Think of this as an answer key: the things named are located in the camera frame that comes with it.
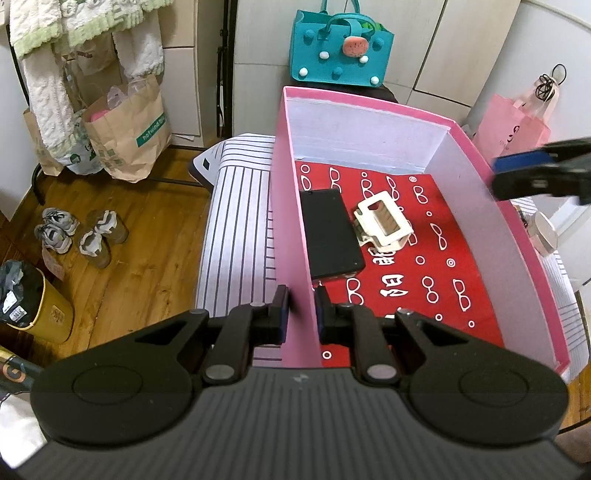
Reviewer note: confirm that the white green plastic bag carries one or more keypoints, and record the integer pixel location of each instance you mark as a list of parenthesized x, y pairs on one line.
[(76, 157)]

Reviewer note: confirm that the striped white tablecloth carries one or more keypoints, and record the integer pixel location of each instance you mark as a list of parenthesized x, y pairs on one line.
[(240, 221)]

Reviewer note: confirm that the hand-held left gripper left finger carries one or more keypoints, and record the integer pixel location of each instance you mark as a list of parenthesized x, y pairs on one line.
[(282, 305)]

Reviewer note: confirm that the black printed bag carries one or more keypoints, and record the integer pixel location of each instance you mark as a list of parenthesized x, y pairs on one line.
[(18, 369)]

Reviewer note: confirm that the white refrigerator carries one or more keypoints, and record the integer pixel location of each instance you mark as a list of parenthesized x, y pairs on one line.
[(535, 37)]

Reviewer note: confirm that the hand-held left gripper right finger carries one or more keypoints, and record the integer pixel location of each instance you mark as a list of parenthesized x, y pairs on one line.
[(320, 308)]

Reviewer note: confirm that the cream wardrobe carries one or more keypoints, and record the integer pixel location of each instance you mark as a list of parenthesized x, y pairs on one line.
[(415, 46)]

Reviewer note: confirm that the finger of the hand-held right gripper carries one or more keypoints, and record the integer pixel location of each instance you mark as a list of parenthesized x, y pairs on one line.
[(521, 160), (531, 184)]

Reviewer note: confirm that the black coat rack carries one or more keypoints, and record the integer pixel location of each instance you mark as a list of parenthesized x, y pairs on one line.
[(37, 184)]

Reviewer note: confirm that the fluffy cream green robe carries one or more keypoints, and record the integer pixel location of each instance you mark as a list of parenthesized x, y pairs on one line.
[(41, 92)]

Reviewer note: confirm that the cream hair claw clip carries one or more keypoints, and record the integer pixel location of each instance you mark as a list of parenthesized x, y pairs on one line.
[(371, 203)]

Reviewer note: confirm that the pink storage box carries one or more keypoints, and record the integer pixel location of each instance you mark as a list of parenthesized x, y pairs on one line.
[(286, 207)]

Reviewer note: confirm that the plain brown paper bag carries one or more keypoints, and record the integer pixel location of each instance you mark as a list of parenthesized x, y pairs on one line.
[(39, 152)]

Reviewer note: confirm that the black rectangular case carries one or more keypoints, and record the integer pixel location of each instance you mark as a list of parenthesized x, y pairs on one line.
[(330, 235)]

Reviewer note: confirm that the yellow waste bin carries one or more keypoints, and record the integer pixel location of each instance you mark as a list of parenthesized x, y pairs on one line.
[(51, 314)]

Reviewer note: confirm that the brown paper bag green label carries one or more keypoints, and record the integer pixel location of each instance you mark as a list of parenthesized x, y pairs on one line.
[(134, 134)]

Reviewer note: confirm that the teal felt handbag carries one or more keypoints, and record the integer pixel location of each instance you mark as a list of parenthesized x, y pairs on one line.
[(314, 41)]

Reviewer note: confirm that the black suitcase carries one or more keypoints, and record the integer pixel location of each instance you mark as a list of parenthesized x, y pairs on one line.
[(390, 94)]

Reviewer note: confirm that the pink shopping bag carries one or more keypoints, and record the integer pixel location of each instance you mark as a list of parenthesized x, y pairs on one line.
[(503, 124)]

